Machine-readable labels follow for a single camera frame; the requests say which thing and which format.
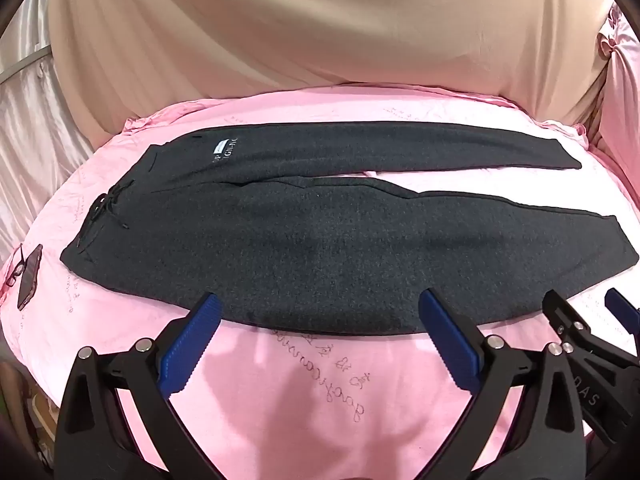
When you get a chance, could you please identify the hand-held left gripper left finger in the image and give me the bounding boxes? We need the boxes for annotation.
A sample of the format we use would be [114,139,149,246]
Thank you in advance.
[55,292,221,480]

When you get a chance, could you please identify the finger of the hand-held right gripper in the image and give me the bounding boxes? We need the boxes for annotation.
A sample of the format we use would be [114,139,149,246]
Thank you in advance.
[604,287,640,356]
[542,295,592,347]

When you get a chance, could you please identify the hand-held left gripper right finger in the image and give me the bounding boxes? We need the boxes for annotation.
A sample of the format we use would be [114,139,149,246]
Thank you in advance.
[418,287,597,480]

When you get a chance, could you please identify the dark grey pants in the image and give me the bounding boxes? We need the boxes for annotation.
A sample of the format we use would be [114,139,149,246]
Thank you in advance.
[60,121,640,337]

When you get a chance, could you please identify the pink bed sheet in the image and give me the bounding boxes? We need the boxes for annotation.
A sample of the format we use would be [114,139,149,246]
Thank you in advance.
[0,82,640,480]

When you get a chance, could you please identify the black smartphone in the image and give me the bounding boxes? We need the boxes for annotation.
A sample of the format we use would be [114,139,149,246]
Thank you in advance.
[17,244,44,311]

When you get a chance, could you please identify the dark-framed eyeglasses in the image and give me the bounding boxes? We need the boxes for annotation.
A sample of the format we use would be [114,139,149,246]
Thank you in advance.
[5,244,28,288]

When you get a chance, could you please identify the pink satin curtain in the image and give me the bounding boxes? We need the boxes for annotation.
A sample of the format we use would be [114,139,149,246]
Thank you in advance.
[592,2,640,181]

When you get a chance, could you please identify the white satin curtain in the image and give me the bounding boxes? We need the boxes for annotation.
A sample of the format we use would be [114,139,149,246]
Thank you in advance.
[0,0,108,266]

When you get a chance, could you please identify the beige curtain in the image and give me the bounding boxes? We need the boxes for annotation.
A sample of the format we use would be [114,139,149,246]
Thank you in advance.
[47,0,618,161]

